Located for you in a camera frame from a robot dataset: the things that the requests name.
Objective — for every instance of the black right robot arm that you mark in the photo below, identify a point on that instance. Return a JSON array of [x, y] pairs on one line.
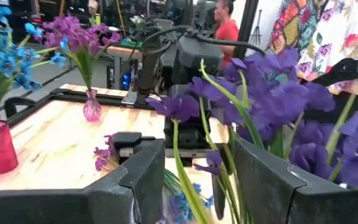
[[191, 56]]

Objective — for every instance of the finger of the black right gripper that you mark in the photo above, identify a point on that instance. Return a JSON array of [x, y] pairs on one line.
[[127, 140]]

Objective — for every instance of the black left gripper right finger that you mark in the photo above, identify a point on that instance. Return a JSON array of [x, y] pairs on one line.
[[291, 205]]

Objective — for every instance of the pink glass vase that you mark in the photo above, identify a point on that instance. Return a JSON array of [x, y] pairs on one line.
[[92, 107]]

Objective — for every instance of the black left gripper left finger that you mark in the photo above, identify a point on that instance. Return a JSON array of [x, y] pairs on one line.
[[73, 208]]

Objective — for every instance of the white floral patterned cloth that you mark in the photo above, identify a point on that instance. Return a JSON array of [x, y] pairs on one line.
[[346, 31]]

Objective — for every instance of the magenta artificial flower bunch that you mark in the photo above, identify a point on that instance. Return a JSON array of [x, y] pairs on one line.
[[73, 34], [107, 37], [104, 152]]

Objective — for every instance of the wooden background table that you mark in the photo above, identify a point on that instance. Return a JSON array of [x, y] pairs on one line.
[[121, 51]]

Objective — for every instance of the blue artificial flower bunch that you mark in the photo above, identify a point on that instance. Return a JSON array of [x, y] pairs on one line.
[[6, 63], [26, 79], [182, 205]]

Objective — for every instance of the person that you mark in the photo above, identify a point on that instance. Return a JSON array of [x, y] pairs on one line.
[[228, 31], [95, 18]]

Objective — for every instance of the black upright pole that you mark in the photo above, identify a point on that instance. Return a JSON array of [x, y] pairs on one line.
[[249, 18]]

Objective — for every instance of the black aluminium table frame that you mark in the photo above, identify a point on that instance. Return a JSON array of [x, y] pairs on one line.
[[113, 100]]

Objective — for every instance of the orange mosaic patterned cloth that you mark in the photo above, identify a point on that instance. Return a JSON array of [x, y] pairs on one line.
[[291, 28]]

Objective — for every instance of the black tripod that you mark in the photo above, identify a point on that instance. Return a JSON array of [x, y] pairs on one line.
[[256, 31]]

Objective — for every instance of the violet artificial flower bunch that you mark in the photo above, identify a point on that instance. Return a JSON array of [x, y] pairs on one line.
[[278, 102]]

